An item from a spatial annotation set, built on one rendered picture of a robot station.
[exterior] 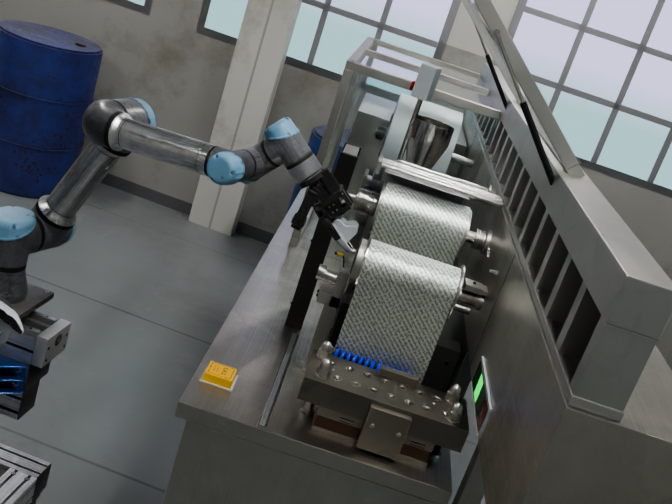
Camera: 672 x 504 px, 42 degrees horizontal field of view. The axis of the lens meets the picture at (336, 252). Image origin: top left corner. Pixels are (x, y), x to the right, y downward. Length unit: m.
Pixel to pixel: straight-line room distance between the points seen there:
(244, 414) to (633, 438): 1.00
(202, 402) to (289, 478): 0.27
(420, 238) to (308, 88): 3.37
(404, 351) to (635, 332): 0.98
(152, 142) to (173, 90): 3.77
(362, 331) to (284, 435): 0.34
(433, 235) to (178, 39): 3.74
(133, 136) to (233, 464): 0.81
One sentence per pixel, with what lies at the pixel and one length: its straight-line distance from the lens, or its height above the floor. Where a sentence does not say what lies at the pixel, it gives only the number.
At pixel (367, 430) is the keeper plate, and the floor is 0.96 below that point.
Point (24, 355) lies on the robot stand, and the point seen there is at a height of 0.70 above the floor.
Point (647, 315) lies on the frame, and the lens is 1.31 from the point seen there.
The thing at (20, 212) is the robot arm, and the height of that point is 1.05.
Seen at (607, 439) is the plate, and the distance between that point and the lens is 1.38.
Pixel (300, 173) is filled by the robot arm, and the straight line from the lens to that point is 2.11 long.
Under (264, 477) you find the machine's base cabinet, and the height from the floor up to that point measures 0.78.
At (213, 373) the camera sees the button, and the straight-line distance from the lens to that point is 2.16.
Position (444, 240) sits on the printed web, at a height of 1.32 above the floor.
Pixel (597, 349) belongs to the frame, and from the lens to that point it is 1.32.
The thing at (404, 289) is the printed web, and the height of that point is 1.24.
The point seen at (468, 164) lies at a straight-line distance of 3.12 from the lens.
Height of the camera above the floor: 1.95
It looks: 18 degrees down
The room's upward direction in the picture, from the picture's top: 19 degrees clockwise
